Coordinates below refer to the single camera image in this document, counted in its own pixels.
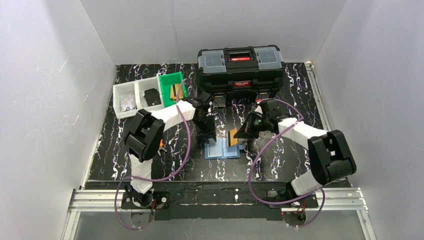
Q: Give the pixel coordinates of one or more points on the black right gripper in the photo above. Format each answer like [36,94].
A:
[253,126]

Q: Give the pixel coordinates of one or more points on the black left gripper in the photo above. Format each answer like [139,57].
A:
[205,125]

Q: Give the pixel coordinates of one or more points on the blue leather card holder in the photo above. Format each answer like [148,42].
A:
[219,149]

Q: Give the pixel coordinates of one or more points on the gold card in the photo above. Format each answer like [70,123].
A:
[231,139]
[176,92]

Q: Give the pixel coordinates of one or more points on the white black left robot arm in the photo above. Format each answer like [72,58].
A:
[145,134]

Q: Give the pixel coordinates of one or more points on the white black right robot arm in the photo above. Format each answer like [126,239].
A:
[330,157]

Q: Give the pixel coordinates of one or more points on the gold card in green bin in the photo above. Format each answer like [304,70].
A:
[176,92]

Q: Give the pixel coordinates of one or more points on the black card in white bin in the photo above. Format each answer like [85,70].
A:
[152,97]

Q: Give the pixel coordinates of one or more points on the white bin with black card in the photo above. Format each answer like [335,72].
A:
[142,85]

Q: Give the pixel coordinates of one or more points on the patterned cards in white bin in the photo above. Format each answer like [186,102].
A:
[128,102]

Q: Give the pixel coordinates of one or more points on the white bin with patterned cards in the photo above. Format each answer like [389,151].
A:
[117,91]

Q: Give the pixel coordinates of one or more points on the black toolbox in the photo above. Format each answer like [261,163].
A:
[248,73]

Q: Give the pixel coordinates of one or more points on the green plastic bin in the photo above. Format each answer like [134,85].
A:
[169,86]

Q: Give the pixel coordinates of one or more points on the yellow black handled pliers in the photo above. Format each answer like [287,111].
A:
[161,150]

